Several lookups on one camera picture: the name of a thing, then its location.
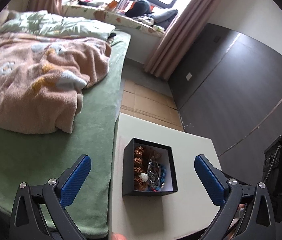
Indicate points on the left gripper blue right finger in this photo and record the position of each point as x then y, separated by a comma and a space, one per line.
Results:
213, 180

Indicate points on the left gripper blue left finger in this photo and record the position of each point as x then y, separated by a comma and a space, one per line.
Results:
72, 179

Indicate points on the black jewelry box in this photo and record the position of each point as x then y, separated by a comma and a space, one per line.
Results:
148, 164

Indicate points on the white foam table pad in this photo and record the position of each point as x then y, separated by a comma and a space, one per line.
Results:
172, 216

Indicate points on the green bed sheet mattress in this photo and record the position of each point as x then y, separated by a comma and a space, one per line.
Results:
36, 158

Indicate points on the pink fleece blanket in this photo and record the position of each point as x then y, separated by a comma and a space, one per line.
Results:
42, 80

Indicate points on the flattened cardboard floor sheets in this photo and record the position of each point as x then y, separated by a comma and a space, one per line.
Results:
149, 105

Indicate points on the pink curtain right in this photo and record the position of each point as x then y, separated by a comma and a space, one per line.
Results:
179, 37

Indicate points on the light green floral duvet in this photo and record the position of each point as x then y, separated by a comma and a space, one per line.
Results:
42, 23

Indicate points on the grey pillow on sill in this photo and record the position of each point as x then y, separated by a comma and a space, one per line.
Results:
164, 17

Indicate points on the floral window seat cushion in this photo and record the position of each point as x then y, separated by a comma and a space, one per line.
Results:
102, 15

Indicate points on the plush toy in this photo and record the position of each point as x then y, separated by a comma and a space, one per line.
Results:
6, 15

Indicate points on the black bag on sill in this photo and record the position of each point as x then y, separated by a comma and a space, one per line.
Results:
140, 8

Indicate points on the white wall socket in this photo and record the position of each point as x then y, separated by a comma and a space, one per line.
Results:
188, 76

